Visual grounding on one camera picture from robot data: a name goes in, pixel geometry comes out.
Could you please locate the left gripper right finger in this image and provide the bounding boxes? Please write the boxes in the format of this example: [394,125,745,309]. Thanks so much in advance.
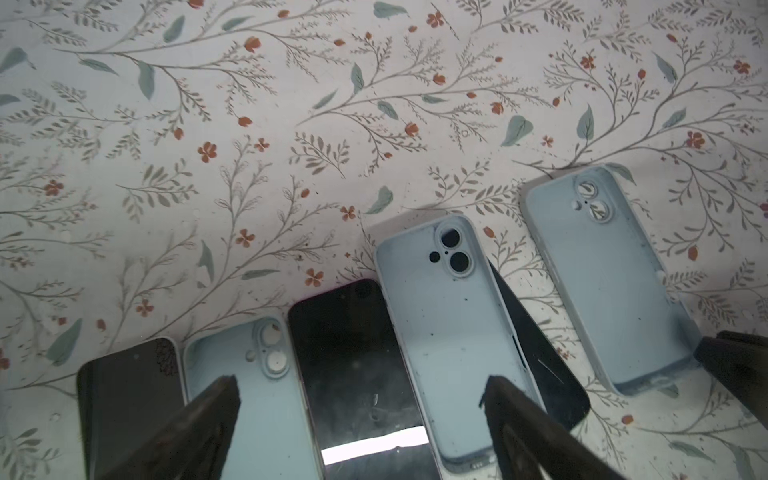
[480,376,622,479]

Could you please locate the light blue phone case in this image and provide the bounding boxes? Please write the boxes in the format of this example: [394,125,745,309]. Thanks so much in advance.
[375,214,543,474]
[521,166,701,396]
[183,317,323,479]

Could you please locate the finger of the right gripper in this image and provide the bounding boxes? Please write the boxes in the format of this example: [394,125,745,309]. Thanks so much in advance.
[694,331,767,427]

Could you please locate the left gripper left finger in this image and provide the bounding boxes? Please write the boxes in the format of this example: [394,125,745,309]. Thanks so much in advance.
[102,375,241,480]

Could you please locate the black phone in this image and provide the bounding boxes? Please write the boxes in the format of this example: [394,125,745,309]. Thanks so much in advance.
[288,279,441,479]
[76,337,187,479]
[490,265,591,431]

